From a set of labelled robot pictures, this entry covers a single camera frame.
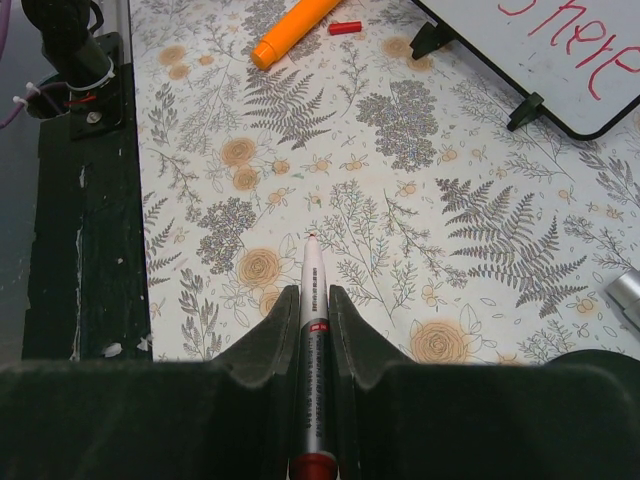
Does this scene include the red marker cap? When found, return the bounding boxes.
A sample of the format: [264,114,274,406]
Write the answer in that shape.
[328,21,362,36]

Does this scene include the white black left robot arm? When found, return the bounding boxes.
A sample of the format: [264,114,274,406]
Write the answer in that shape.
[21,0,115,92]

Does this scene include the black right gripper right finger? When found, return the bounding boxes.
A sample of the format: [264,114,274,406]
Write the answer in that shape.
[329,286,639,479]

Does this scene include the floral patterned table mat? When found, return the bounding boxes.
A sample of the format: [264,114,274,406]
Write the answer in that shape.
[130,1,639,364]

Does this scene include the black front mounting rail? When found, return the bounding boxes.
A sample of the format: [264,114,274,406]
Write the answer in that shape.
[22,33,152,361]

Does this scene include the orange toy microphone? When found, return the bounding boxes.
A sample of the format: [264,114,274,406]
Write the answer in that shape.
[250,0,340,70]

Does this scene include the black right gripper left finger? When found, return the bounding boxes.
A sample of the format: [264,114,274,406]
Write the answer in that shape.
[1,286,299,479]

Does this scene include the black framed whiteboard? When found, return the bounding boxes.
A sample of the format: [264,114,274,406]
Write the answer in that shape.
[417,0,639,140]

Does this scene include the silver metal microphone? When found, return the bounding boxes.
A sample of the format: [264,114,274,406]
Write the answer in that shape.
[605,269,640,330]

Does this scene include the red white marker pen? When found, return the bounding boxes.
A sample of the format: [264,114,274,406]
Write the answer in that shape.
[289,235,338,479]

